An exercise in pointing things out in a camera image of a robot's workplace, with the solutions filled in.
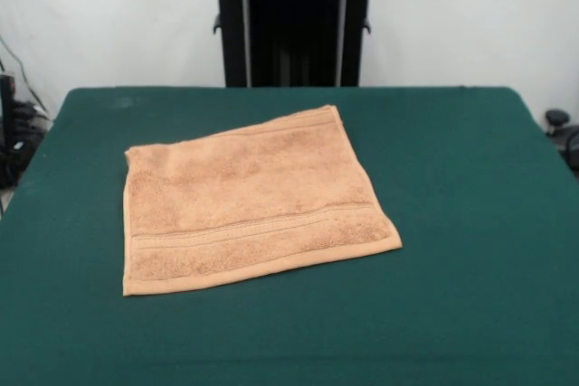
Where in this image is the tan terry towel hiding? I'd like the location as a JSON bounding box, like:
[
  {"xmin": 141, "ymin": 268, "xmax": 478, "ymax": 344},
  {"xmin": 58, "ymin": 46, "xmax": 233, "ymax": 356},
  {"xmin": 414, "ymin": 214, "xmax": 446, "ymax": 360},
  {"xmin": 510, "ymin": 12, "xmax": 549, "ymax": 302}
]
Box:
[{"xmin": 120, "ymin": 104, "xmax": 403, "ymax": 298}]

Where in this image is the grey wall cable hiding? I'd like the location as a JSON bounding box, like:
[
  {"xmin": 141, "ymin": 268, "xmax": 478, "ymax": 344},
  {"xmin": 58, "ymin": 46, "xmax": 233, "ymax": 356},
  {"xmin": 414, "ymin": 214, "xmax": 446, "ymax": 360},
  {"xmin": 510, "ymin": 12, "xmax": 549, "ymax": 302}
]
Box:
[{"xmin": 0, "ymin": 35, "xmax": 49, "ymax": 116}]

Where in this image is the dark green table cloth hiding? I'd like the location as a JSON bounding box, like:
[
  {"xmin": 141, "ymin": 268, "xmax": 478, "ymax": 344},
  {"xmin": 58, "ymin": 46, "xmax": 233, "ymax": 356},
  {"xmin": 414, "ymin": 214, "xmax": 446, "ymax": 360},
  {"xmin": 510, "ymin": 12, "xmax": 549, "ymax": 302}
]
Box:
[{"xmin": 0, "ymin": 85, "xmax": 579, "ymax": 386}]

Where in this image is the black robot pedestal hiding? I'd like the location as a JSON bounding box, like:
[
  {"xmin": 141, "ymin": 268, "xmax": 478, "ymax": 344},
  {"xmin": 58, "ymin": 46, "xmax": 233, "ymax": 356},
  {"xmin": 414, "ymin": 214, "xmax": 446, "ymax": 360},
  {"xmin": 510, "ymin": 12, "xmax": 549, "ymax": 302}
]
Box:
[{"xmin": 198, "ymin": 0, "xmax": 391, "ymax": 88}]

